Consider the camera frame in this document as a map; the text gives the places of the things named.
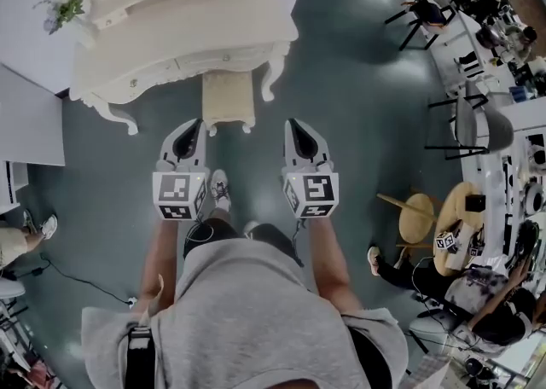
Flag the person's white left shoe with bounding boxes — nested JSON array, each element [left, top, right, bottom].
[[208, 168, 233, 214]]

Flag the person's white right shoe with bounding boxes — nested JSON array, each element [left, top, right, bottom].
[[242, 219, 262, 241]]

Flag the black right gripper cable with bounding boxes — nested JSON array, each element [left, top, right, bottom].
[[291, 217, 306, 270]]

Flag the grey chair black legs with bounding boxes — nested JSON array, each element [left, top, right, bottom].
[[425, 91, 515, 161]]

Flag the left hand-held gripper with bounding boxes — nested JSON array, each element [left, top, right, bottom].
[[152, 118, 211, 223]]

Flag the white vase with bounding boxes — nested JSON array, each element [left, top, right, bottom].
[[75, 15, 98, 51]]

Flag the person's right forearm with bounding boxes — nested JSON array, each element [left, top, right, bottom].
[[303, 216, 364, 321]]

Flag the black shoulder strap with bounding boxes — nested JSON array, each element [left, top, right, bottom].
[[126, 324, 154, 389]]

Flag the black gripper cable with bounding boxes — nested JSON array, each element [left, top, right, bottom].
[[291, 217, 306, 270], [184, 217, 215, 257]]

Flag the grey chair with dark bag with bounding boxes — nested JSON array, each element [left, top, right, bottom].
[[385, 0, 458, 52]]

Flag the small black box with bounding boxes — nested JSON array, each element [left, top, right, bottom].
[[465, 194, 488, 213]]

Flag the cream ornate dressing table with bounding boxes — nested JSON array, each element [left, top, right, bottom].
[[67, 0, 319, 137]]

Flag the green white flower bouquet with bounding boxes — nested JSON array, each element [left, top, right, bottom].
[[33, 0, 89, 37]]

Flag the round wooden table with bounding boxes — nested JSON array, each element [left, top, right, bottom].
[[433, 181, 492, 278]]

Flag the cream cushioned stool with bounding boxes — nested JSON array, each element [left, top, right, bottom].
[[200, 71, 258, 138]]

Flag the black floor cable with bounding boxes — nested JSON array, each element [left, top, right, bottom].
[[15, 252, 134, 305]]

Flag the person's left forearm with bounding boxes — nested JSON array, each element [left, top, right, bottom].
[[137, 217, 206, 316]]

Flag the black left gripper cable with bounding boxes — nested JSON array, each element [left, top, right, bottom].
[[184, 217, 215, 257]]

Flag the white shelf unit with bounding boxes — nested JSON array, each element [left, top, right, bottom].
[[0, 160, 29, 215]]

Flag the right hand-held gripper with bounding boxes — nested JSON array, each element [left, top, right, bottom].
[[281, 118, 340, 220]]

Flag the person's black shorts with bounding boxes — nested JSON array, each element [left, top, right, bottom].
[[183, 217, 305, 270]]

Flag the long white desk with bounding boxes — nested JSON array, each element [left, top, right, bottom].
[[381, 0, 546, 277]]

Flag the white partition panel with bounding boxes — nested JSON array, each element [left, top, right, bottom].
[[0, 62, 67, 167]]

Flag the round wooden stool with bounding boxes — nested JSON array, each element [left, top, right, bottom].
[[375, 190, 439, 248]]

